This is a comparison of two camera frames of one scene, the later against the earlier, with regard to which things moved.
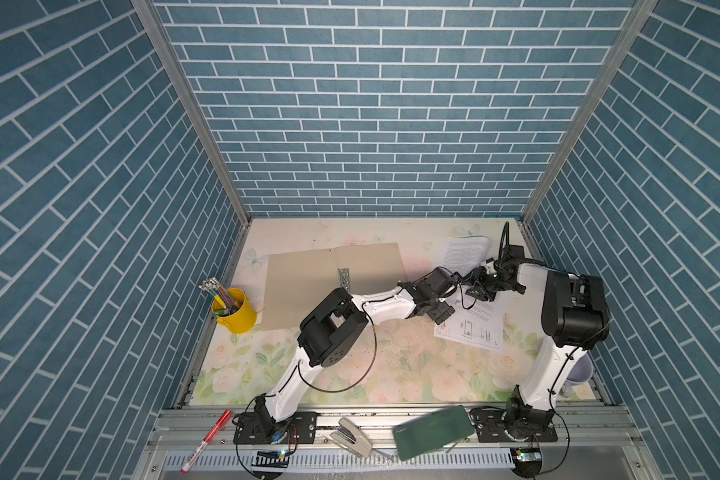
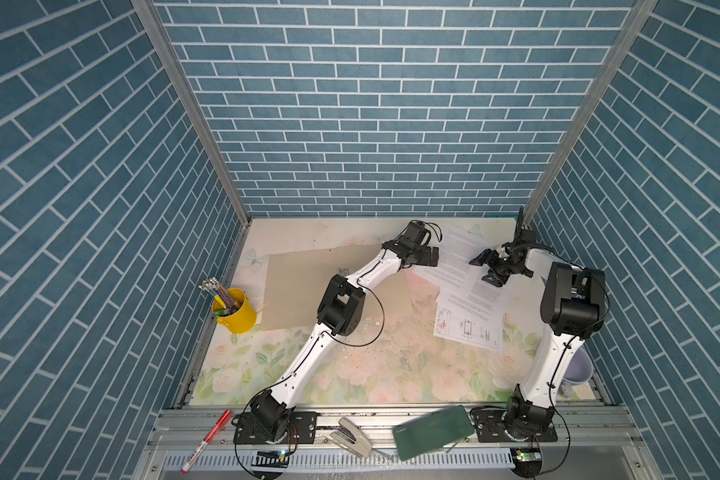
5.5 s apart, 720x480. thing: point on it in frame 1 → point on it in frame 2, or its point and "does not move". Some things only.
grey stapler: (350, 437) does not move
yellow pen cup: (233, 310) does not move
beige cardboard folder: (295, 279) does not move
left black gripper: (441, 312) → (434, 254)
